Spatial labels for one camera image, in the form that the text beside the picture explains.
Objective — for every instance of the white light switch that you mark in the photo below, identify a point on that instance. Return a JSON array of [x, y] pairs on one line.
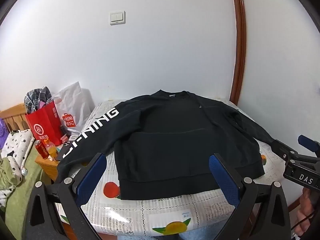
[[117, 18]]

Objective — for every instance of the black sweatshirt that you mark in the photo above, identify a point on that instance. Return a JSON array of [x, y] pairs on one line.
[[162, 142]]

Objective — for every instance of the wooden nightstand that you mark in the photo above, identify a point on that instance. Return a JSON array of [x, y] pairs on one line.
[[48, 166]]

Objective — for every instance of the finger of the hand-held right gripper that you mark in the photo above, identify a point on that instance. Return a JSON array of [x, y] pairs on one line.
[[310, 143], [283, 150]]

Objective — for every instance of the white floral blanket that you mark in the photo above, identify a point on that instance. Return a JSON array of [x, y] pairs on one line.
[[16, 142]]

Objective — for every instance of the wooden door frame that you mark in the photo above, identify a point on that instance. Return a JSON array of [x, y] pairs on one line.
[[240, 42]]

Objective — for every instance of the red drink can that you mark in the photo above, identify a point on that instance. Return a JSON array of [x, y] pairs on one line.
[[41, 150]]

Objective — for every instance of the olive green garment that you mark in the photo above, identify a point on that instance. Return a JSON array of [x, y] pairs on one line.
[[8, 173]]

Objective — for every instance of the white remote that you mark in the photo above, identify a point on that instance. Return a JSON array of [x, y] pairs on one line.
[[74, 137]]

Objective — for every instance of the person's blue jeans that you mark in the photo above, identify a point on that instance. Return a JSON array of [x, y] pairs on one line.
[[190, 236]]

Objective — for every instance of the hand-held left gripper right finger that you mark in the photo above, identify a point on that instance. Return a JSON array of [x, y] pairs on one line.
[[222, 177]]

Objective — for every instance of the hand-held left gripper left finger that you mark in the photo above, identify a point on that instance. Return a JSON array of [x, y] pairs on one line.
[[91, 177]]

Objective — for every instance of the green bedsheet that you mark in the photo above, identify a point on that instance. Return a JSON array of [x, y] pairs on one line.
[[23, 200]]

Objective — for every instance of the small black box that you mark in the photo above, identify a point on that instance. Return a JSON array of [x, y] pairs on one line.
[[65, 129]]

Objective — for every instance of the plaid cloth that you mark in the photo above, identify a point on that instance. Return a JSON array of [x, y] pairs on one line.
[[37, 98]]

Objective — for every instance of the red paper bag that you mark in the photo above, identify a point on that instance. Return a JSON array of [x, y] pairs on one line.
[[41, 125]]

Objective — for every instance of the orange juice bottle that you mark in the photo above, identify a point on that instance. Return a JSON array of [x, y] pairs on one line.
[[51, 148]]

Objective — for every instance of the white paper bag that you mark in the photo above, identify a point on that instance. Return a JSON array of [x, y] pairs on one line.
[[72, 105]]

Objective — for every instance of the wooden headboard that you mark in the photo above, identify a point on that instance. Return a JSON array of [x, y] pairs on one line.
[[13, 116]]

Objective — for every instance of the fruit print tablecloth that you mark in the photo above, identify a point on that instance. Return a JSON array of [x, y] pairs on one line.
[[162, 213]]

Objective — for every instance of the purple cloth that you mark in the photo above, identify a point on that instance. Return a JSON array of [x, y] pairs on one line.
[[3, 135]]

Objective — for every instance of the person's right hand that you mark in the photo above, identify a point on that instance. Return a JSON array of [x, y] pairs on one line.
[[306, 202]]

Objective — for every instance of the small pink item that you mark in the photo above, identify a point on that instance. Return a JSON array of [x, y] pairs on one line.
[[64, 138]]

